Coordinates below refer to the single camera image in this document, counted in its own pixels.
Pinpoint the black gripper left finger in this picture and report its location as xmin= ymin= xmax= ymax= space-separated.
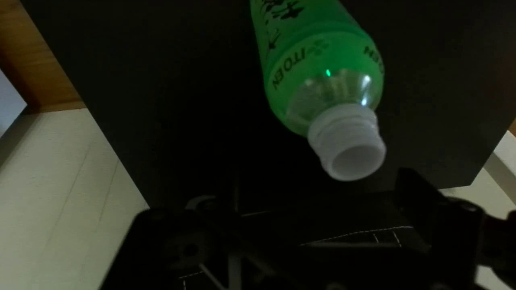
xmin=98 ymin=195 xmax=303 ymax=290

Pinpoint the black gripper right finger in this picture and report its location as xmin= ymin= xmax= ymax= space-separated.
xmin=299 ymin=166 xmax=488 ymax=290

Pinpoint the green plastic bottle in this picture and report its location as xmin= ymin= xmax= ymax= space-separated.
xmin=248 ymin=0 xmax=388 ymax=183

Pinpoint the black square side table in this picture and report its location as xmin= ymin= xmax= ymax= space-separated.
xmin=19 ymin=0 xmax=516 ymax=217

